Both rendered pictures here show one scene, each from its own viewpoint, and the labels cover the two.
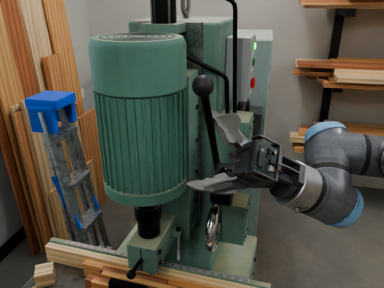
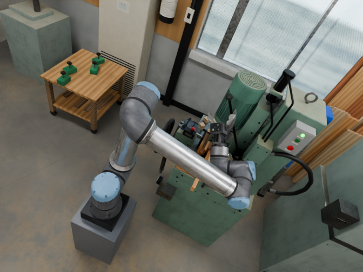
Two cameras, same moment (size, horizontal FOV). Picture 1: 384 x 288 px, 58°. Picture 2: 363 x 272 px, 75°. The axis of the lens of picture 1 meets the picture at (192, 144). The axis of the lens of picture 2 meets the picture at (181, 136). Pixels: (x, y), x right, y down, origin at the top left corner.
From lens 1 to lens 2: 1.14 m
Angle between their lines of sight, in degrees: 67
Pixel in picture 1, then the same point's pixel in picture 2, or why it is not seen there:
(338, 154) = (234, 166)
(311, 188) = (213, 149)
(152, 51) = (236, 81)
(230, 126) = (230, 118)
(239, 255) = not seen: hidden behind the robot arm
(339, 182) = (221, 165)
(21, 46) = not seen: outside the picture
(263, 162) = (213, 126)
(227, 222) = not seen: hidden behind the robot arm
